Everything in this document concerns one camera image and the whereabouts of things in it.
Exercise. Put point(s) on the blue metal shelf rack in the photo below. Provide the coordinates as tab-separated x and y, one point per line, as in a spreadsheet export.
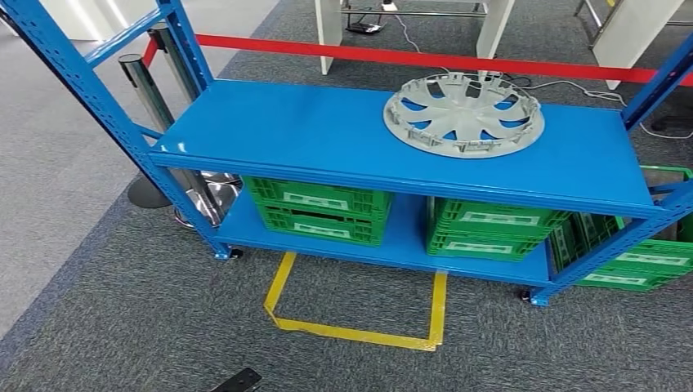
303	124

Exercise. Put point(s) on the black caster wheel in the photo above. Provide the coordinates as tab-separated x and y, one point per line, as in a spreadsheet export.
236	253
526	296

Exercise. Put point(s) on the grey plastic wheel cover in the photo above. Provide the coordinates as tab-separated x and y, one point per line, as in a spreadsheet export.
465	116

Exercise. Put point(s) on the long red barrier belt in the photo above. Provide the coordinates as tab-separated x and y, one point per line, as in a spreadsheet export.
379	54

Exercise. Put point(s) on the white desk with crossbar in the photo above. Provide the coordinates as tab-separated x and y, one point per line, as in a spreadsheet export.
327	32

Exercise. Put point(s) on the black router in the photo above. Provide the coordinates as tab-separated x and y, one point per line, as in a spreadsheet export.
365	28

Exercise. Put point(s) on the white power strip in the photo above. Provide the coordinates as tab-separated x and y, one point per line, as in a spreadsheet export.
490	73

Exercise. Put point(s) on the white power adapter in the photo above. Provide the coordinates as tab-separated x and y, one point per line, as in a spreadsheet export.
390	6

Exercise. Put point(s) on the dark round floor base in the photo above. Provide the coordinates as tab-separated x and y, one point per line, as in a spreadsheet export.
146	195

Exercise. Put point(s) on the dark robot foot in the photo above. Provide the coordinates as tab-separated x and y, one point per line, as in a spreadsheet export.
237	381

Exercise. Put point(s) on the short red barrier belt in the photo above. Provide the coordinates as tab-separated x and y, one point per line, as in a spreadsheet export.
150	53

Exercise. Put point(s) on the grey flat board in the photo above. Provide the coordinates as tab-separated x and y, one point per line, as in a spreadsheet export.
663	177

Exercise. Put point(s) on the white desk panel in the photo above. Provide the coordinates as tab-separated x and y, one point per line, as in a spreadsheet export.
628	38

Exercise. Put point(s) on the chrome stanchion post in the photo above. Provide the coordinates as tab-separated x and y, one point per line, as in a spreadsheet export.
176	65
143	89

